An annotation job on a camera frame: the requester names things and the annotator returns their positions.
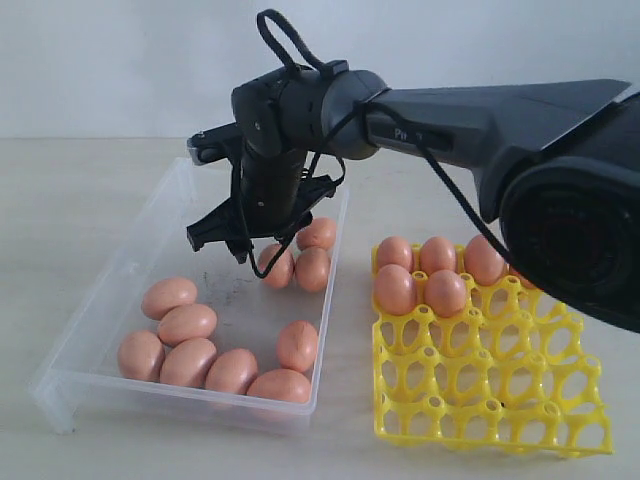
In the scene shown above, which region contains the clear plastic bin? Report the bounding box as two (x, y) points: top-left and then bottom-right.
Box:
(31, 158), (348, 435)

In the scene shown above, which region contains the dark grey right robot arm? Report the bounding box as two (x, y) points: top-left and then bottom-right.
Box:
(187, 63), (639, 332)

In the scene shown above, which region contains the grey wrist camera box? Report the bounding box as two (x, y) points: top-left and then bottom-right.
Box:
(186, 123), (243, 166)

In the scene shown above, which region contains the yellow plastic egg tray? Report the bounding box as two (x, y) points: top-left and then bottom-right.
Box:
(372, 275), (613, 458)

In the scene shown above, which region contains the brown egg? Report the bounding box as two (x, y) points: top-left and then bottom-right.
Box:
(376, 236), (414, 272)
(159, 338), (217, 388)
(204, 348), (258, 395)
(295, 247), (331, 293)
(464, 234), (506, 286)
(276, 320), (318, 373)
(508, 265), (536, 289)
(157, 303), (218, 347)
(373, 264), (417, 316)
(117, 330), (165, 382)
(141, 276), (198, 320)
(296, 217), (337, 251)
(419, 236), (457, 275)
(247, 369), (311, 403)
(423, 270), (467, 318)
(258, 243), (295, 289)

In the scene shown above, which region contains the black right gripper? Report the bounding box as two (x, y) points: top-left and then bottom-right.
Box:
(186, 147), (342, 264)

